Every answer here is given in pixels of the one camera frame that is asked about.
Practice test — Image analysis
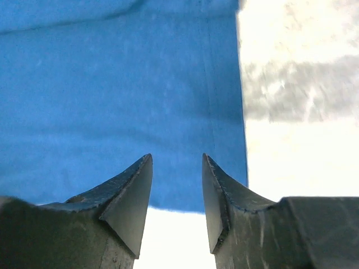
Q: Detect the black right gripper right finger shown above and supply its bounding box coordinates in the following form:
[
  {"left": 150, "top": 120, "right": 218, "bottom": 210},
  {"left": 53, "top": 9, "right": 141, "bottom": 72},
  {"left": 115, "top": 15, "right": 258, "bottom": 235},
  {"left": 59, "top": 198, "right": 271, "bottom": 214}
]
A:
[{"left": 202, "top": 155, "right": 358, "bottom": 268}]

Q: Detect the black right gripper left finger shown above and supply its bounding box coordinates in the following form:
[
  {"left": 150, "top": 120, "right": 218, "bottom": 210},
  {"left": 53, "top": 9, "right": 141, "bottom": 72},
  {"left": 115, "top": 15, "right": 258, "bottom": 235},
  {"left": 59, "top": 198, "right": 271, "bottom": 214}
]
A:
[{"left": 1, "top": 154, "right": 153, "bottom": 268}]

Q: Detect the dark blue printed t-shirt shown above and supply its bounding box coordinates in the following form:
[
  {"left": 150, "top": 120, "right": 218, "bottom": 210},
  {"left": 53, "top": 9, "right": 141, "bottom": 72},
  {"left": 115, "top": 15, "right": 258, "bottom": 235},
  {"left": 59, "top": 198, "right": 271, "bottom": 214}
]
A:
[{"left": 1, "top": 1, "right": 248, "bottom": 212}]

